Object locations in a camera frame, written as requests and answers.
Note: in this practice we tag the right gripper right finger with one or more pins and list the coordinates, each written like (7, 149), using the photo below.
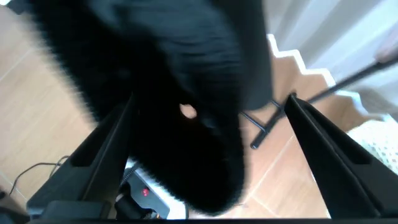
(342, 174)

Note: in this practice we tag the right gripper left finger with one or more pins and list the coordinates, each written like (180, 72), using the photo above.
(93, 174)

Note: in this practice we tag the black shorts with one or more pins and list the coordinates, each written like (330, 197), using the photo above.
(171, 77)

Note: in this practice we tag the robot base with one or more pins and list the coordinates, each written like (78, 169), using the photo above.
(146, 193)

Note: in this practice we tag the white laundry basket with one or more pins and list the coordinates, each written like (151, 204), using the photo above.
(379, 143)

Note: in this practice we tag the black clothes rack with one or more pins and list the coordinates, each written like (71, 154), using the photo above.
(267, 124)

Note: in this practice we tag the beige curtain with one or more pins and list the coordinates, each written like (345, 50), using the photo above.
(326, 31)

